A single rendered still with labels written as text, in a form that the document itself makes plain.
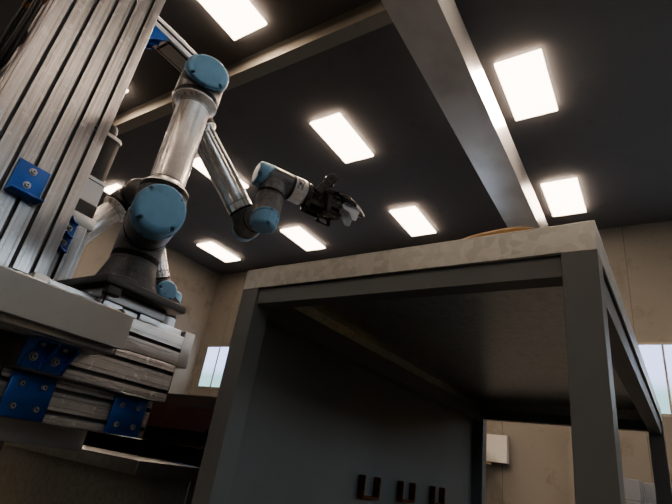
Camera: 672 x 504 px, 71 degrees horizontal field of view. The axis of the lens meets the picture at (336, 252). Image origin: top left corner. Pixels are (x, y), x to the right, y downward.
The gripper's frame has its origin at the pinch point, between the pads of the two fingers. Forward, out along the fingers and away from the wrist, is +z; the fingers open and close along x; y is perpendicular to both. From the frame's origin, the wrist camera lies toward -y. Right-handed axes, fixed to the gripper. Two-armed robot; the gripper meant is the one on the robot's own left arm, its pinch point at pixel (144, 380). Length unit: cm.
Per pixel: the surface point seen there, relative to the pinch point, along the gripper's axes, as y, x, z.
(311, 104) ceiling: -277, 329, -513
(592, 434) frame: 158, -48, 13
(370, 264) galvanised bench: 128, -48, -10
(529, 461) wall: -95, 887, -36
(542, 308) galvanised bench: 147, -18, -12
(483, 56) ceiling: -1, 360, -512
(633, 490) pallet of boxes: 88, 679, -4
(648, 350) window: 114, 899, -245
